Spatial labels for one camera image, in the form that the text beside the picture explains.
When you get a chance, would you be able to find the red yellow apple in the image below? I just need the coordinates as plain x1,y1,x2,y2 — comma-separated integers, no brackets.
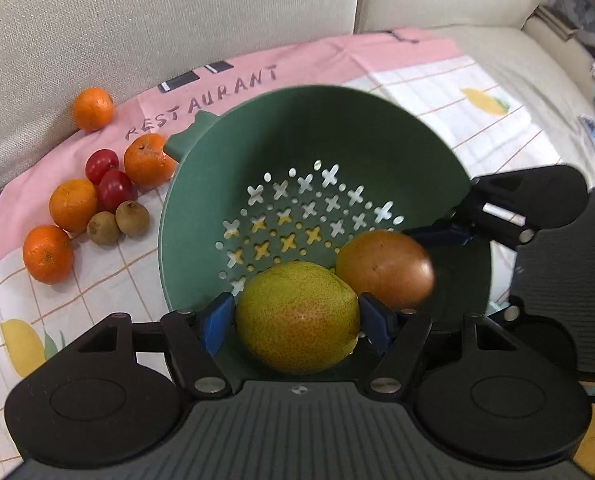
335,231,435,311

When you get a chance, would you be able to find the green yellow pear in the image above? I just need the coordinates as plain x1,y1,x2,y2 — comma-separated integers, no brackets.
234,261,360,375

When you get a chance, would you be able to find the green plastic colander bowl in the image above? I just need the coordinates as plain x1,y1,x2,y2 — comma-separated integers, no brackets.
158,86,470,311

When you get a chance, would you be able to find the front left mandarin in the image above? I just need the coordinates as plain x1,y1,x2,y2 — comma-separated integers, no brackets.
23,224,74,285

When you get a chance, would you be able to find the pink checked picnic cloth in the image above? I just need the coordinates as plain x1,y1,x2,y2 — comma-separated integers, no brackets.
0,27,595,478

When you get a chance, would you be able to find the middle mandarin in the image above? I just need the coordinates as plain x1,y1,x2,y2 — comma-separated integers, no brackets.
49,179,98,235

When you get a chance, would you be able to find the mandarin near restaurant text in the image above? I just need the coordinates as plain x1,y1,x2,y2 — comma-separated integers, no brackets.
124,133,177,188

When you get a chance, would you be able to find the mandarin by sofa back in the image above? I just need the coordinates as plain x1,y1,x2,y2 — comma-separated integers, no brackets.
72,88,115,132

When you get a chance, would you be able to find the beige sofa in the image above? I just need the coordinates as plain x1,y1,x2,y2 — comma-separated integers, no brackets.
0,0,595,188

